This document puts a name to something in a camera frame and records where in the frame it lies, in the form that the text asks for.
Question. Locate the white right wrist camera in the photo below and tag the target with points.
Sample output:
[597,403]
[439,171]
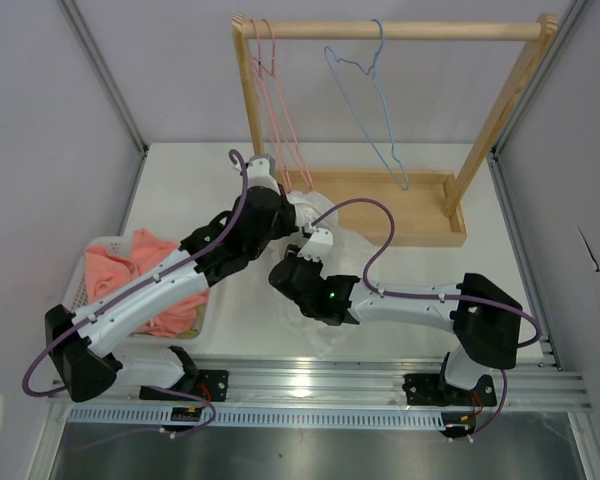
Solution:
[318,244]

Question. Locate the aluminium mounting rail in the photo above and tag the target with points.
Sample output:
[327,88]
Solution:
[318,383]

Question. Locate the right aluminium frame post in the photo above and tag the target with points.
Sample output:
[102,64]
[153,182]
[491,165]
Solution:
[569,22]

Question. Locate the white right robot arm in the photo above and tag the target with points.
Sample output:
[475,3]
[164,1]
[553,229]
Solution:
[485,320]

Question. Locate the wooden clothes rack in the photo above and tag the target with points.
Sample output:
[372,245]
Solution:
[426,201]

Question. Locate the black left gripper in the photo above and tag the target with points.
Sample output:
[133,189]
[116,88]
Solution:
[289,215]

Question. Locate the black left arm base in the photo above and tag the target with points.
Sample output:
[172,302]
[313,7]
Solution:
[211,385]

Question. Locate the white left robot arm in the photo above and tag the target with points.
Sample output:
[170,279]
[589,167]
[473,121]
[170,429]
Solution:
[81,342]

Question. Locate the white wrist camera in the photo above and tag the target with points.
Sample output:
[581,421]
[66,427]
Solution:
[261,173]
[318,244]

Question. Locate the aluminium frame post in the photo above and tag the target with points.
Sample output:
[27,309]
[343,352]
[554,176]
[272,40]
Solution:
[103,74]
[569,22]

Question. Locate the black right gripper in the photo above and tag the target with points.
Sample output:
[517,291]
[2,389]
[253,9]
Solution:
[292,253]

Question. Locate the white plastic laundry basket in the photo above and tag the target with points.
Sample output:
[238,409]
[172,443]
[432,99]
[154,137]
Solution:
[76,296]

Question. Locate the white slotted cable duct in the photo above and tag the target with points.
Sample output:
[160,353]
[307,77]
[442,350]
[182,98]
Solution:
[230,416]

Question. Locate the left aluminium frame post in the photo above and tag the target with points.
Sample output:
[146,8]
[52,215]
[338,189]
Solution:
[103,74]

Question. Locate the pink wire hanger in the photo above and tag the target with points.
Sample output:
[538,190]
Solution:
[279,126]

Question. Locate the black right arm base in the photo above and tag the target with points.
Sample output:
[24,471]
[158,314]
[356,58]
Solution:
[431,389]

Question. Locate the pink garment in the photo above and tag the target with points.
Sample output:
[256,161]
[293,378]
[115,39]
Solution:
[107,271]

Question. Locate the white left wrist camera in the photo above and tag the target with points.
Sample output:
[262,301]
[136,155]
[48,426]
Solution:
[261,173]

